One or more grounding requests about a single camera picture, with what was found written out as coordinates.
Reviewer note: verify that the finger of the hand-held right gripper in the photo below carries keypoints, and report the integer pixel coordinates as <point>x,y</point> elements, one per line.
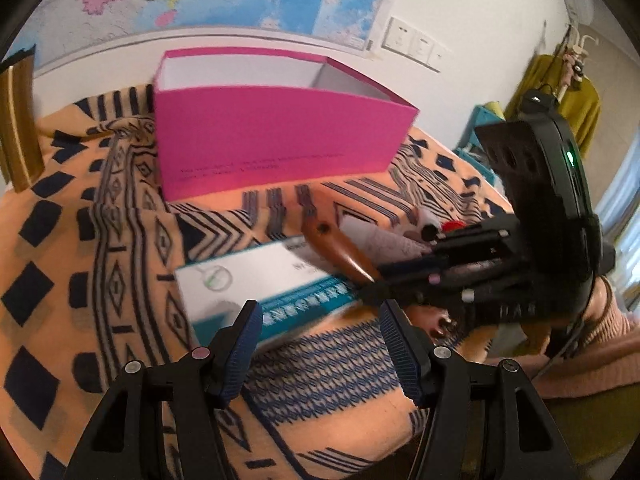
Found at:
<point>430,290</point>
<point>480,242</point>

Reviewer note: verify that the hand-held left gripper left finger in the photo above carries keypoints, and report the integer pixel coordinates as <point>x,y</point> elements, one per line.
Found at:
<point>247,340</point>

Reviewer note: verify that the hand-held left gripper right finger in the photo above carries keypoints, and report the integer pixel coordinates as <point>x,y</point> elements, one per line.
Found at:
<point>400,350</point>

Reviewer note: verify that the red plastic toy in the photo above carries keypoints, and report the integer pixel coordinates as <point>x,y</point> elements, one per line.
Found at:
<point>454,225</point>

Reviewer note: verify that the white and blue carton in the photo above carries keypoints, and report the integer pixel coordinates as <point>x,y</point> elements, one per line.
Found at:
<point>260,285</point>

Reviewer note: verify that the brown wooden back scratcher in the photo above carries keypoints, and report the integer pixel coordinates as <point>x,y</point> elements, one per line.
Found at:
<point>340,247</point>

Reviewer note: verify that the pink cardboard box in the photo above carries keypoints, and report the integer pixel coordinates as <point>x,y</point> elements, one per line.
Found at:
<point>280,140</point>

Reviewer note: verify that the person's right forearm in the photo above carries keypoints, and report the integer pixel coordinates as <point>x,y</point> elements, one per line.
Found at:
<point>620,325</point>

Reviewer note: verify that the yellow hanging garment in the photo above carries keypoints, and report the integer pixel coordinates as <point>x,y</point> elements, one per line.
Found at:
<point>582,110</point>

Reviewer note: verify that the white coat rack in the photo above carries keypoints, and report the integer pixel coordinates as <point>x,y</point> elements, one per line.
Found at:
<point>577,52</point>

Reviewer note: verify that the orange patterned blanket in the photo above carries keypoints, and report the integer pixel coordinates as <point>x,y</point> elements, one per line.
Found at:
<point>100,260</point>

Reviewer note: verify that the olive green cloth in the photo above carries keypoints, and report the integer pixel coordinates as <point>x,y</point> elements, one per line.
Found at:
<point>600,435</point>

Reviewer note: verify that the brown wooden board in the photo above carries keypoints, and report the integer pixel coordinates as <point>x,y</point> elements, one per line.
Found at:
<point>20,125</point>

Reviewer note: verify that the white wall switch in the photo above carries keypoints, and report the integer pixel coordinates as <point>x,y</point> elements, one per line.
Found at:
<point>438,58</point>

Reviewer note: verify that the white wall socket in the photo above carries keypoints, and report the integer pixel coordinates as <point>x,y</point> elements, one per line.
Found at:
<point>399,35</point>
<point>421,47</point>

